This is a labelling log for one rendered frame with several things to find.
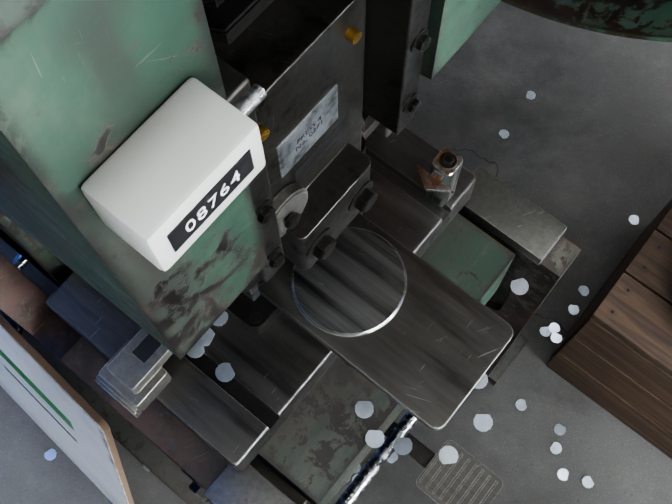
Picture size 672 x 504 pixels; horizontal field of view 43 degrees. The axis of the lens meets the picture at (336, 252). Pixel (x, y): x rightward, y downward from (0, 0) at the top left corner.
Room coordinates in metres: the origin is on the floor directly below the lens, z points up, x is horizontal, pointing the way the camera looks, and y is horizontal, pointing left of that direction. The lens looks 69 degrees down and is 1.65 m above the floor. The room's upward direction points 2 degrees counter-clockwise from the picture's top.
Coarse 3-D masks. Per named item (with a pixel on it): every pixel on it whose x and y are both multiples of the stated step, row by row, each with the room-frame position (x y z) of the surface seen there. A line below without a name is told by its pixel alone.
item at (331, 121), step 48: (240, 0) 0.35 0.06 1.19; (288, 0) 0.36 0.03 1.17; (336, 0) 0.36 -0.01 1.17; (240, 48) 0.33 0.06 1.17; (288, 48) 0.33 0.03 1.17; (336, 48) 0.35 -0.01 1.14; (288, 96) 0.31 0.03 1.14; (336, 96) 0.35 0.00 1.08; (288, 144) 0.30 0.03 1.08; (336, 144) 0.35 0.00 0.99; (288, 192) 0.29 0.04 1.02; (336, 192) 0.31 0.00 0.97; (288, 240) 0.27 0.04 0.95
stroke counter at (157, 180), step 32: (192, 96) 0.19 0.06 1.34; (256, 96) 0.20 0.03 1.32; (160, 128) 0.18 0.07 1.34; (192, 128) 0.18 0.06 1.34; (224, 128) 0.18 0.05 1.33; (256, 128) 0.18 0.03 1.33; (128, 160) 0.16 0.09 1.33; (160, 160) 0.16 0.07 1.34; (192, 160) 0.16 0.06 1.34; (224, 160) 0.16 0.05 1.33; (256, 160) 0.17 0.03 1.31; (96, 192) 0.15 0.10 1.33; (128, 192) 0.15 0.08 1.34; (160, 192) 0.15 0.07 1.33; (192, 192) 0.15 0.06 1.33; (224, 192) 0.16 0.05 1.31; (128, 224) 0.13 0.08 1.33; (160, 224) 0.13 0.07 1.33; (192, 224) 0.14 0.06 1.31; (160, 256) 0.13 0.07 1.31
